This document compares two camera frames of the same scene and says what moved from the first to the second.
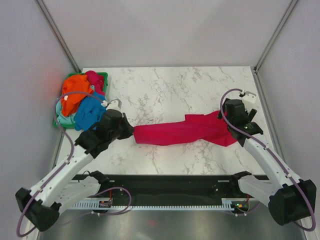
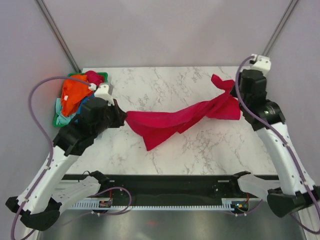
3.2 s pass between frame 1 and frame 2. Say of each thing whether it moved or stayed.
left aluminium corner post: stayed
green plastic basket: stayed
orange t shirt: stayed
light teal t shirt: stayed
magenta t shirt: moved
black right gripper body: moved
